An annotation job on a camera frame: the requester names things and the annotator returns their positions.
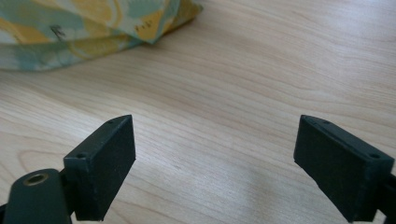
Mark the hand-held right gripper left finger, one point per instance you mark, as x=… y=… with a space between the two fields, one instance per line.
x=100 y=174

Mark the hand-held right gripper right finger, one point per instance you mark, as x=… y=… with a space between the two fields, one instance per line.
x=339 y=174

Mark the teal and yellow patterned cloth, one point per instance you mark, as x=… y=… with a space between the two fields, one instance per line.
x=77 y=28

